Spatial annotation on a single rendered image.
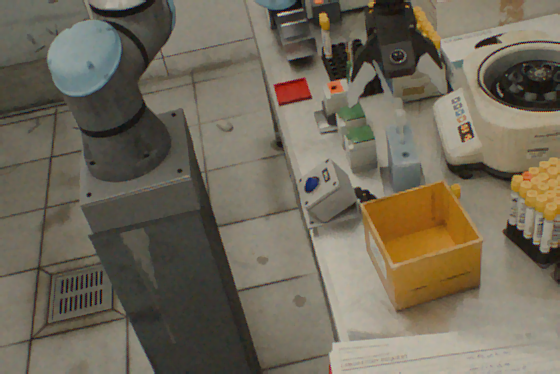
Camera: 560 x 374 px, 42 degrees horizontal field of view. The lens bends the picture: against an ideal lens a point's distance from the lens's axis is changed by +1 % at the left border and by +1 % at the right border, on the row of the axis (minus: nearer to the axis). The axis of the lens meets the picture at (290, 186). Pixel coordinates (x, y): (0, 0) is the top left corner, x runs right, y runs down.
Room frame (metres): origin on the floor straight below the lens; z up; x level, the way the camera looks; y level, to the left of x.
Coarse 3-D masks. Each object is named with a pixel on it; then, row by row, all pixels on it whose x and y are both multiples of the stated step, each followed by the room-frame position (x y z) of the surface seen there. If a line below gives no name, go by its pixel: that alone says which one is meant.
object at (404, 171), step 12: (396, 132) 0.91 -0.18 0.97; (408, 132) 0.90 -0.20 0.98; (396, 144) 0.88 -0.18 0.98; (408, 144) 0.87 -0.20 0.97; (396, 156) 0.85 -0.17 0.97; (408, 156) 0.85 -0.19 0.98; (384, 168) 0.93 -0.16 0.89; (396, 168) 0.83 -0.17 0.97; (408, 168) 0.83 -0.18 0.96; (420, 168) 0.91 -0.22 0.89; (384, 180) 0.90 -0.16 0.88; (396, 180) 0.83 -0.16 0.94; (408, 180) 0.83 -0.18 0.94; (420, 180) 0.88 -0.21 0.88; (384, 192) 0.87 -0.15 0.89; (396, 192) 0.83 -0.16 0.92
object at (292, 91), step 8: (288, 80) 1.25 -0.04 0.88; (296, 80) 1.25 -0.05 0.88; (304, 80) 1.24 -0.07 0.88; (280, 88) 1.24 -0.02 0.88; (288, 88) 1.23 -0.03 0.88; (296, 88) 1.23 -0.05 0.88; (304, 88) 1.22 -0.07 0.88; (280, 96) 1.21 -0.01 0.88; (288, 96) 1.20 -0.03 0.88; (296, 96) 1.20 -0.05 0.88; (304, 96) 1.19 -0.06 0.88; (280, 104) 1.18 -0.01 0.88
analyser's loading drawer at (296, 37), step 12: (276, 12) 1.48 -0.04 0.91; (288, 12) 1.41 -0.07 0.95; (300, 12) 1.41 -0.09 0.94; (276, 24) 1.42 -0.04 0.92; (288, 24) 1.36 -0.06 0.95; (300, 24) 1.36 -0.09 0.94; (288, 36) 1.36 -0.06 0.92; (300, 36) 1.36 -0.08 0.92; (312, 36) 1.31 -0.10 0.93; (288, 48) 1.31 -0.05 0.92; (300, 48) 1.31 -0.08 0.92; (312, 48) 1.31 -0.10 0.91
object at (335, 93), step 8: (336, 80) 1.12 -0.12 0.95; (344, 80) 1.11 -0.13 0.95; (328, 88) 1.10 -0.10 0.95; (336, 88) 1.10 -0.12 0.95; (344, 88) 1.09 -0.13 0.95; (328, 96) 1.08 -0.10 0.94; (336, 96) 1.08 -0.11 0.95; (344, 96) 1.08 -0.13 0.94; (328, 104) 1.08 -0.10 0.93; (336, 104) 1.08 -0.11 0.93; (344, 104) 1.08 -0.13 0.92; (328, 112) 1.08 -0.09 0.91
